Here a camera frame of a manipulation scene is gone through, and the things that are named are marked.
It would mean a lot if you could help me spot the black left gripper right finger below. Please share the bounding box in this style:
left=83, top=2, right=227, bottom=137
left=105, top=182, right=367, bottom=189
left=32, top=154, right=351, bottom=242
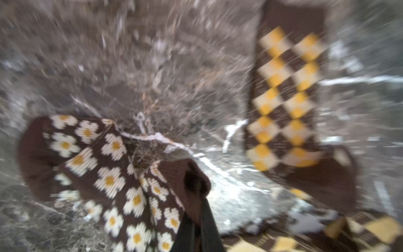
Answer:
left=200, top=199, right=226, bottom=252

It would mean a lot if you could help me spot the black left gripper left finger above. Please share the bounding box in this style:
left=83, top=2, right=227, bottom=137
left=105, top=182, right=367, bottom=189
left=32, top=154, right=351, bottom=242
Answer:
left=171, top=213, right=196, bottom=252

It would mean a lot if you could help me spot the brown daisy pattern sock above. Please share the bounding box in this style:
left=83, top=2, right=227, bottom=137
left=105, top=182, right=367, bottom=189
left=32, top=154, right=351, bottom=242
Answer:
left=18, top=114, right=211, bottom=252

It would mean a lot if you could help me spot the brown yellow argyle sock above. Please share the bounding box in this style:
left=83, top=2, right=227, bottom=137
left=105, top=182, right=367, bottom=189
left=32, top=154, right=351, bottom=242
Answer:
left=245, top=1, right=357, bottom=213
left=222, top=210, right=403, bottom=252

